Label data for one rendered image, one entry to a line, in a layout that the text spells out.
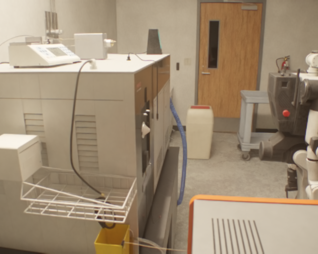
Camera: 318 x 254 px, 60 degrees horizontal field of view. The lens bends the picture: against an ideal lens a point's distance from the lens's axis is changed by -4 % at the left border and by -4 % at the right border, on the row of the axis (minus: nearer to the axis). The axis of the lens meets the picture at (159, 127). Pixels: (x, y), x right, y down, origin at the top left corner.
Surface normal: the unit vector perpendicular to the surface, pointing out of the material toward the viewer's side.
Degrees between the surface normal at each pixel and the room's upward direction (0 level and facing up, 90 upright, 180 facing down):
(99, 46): 90
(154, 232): 0
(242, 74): 90
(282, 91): 90
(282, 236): 0
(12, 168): 90
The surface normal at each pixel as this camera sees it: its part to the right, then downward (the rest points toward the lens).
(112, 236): -0.11, 0.23
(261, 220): 0.00, -0.96
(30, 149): 0.99, 0.04
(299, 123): -0.18, 0.46
